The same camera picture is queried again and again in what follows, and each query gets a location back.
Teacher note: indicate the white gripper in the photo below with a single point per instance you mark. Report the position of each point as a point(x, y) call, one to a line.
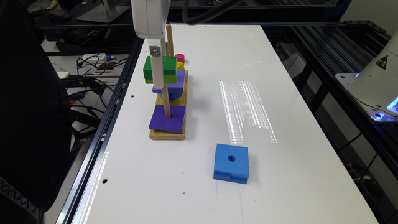
point(149, 19)

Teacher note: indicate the green square block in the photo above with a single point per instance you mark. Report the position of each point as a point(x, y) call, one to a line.
point(169, 70)

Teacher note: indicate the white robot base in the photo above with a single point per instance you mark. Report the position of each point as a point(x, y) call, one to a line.
point(375, 87)

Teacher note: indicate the magenta cylinder block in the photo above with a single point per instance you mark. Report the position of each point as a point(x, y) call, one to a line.
point(180, 58)

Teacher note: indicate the yellow block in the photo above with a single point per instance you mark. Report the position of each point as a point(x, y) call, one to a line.
point(180, 66)

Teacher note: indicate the light purple square block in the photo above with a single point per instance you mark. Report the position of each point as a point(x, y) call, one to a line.
point(178, 87)

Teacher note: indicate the blue block under purple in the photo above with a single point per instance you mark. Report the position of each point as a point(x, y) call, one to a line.
point(172, 96)

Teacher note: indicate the dark purple square block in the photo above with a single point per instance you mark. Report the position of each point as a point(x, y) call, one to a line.
point(174, 124)

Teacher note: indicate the blue square block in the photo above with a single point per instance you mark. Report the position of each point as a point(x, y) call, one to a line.
point(231, 163)

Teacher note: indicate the rear wooden peg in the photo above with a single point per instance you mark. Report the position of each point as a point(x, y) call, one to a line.
point(170, 43)

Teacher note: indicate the wooden peg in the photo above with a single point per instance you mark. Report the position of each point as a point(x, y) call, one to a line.
point(170, 43)
point(165, 97)

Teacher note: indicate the white power adapter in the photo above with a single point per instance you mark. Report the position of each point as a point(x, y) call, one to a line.
point(97, 58)

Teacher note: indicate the front wooden peg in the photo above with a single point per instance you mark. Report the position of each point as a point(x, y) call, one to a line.
point(165, 97)

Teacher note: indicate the monitor stand base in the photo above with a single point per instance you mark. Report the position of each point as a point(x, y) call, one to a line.
point(105, 13)

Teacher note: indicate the wooden peg board base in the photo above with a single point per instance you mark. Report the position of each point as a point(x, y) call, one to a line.
point(182, 101)

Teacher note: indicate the black office chair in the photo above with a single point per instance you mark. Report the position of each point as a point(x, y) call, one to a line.
point(35, 133)

